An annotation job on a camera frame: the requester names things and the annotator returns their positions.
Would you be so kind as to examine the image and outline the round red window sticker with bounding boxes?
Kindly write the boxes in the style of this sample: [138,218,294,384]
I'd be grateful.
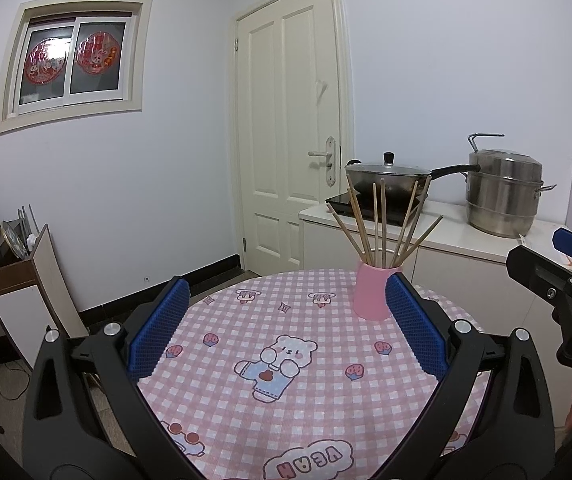
[24,40,67,85]

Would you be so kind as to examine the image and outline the black induction cooker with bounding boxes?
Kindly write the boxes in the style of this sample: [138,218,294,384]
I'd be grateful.
[326,192,427,226]

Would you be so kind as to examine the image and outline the stainless steel steamer pot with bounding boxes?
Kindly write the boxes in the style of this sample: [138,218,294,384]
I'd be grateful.
[466,133,557,238]

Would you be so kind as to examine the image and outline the metal rods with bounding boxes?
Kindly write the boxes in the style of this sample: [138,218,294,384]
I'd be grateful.
[16,204,42,246]

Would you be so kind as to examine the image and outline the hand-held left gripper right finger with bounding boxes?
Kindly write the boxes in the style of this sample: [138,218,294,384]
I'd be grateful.
[385,274,554,480]

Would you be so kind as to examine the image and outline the silver door handle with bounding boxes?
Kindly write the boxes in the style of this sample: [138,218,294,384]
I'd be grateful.
[307,136,338,186]

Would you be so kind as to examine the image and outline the bunch of wooden chopsticks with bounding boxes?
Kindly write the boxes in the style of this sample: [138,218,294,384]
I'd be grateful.
[326,174,444,267]

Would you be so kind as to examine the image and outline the red rabbit window sticker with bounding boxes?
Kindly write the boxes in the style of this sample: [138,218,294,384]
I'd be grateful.
[76,33,118,75]

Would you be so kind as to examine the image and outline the metal plate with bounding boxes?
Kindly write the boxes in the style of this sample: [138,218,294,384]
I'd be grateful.
[0,221,29,261]

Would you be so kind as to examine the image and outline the glass wok lid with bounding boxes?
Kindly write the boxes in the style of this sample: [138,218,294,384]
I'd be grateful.
[345,151,433,177]

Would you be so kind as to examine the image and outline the white framed window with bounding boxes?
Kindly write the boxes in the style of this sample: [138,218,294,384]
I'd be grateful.
[0,0,153,136]

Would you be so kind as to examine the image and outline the pink cup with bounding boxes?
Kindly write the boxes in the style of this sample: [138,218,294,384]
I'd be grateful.
[353,261,402,322]

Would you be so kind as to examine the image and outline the steel wok with black handle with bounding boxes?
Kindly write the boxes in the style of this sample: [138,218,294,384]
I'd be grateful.
[344,162,482,202]

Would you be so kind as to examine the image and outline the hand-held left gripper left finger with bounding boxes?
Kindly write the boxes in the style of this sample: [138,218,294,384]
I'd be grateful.
[22,275,202,480]

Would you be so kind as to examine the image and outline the white wooden board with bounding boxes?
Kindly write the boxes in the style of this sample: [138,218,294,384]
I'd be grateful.
[0,224,89,371]

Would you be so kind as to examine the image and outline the white kitchen counter cabinet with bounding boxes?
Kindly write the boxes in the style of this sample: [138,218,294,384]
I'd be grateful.
[299,199,572,376]

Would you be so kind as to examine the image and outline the pink checked tablecloth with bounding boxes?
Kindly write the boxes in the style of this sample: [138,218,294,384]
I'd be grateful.
[136,269,492,480]

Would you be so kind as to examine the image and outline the cream panel door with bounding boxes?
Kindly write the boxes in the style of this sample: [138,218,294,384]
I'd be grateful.
[229,0,356,278]

